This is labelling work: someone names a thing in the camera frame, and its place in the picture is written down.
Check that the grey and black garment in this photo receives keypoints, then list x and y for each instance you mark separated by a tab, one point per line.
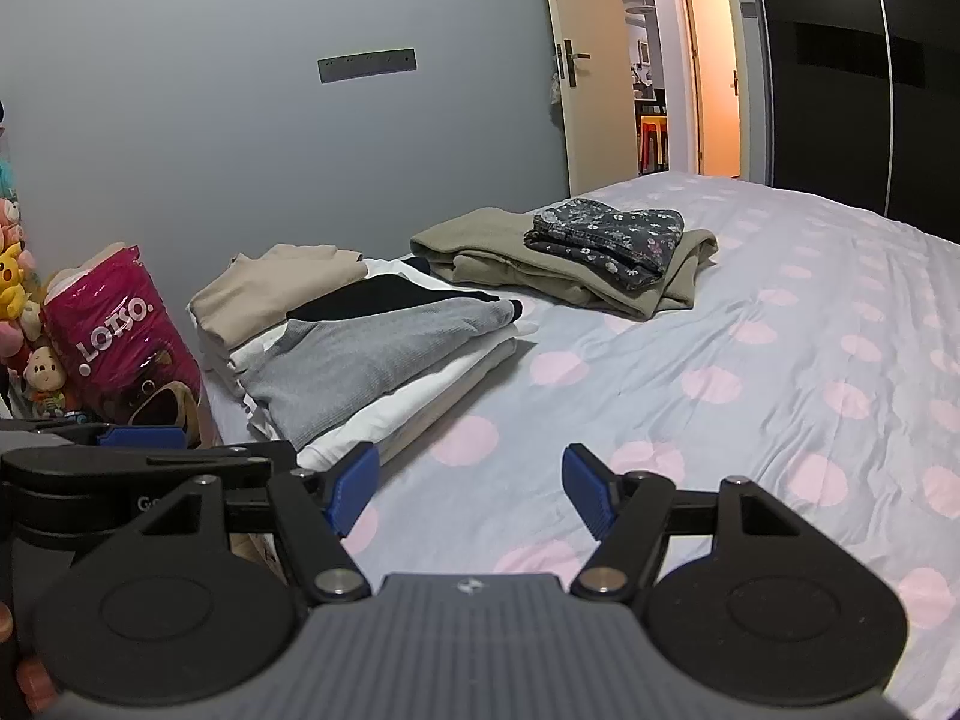
344	351

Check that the olive folded garment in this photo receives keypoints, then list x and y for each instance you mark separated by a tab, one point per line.
486	248

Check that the small brown plush toy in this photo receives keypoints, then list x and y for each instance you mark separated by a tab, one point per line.
43	372

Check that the dark wardrobe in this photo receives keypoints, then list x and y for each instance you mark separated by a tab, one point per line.
864	105

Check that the grey wall plate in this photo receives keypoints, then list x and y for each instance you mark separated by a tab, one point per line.
342	68

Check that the cream bedroom door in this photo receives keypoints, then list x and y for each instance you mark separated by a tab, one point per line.
596	92

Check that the yellow plush toy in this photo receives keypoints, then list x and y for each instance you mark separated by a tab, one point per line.
13	294

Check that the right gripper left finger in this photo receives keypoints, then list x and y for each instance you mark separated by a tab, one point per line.
314	512

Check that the pink plastic bag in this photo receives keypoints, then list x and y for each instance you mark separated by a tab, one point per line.
109	326

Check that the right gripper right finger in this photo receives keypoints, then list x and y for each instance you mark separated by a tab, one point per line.
627	515

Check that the polka dot bed sheet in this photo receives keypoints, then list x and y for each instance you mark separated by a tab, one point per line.
820	359

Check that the beige folded garment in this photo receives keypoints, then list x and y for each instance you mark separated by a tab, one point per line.
252	295

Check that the white folded garment stack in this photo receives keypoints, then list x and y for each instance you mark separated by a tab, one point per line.
391	422

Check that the black floral folded garment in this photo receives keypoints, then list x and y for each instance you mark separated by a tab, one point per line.
629	249

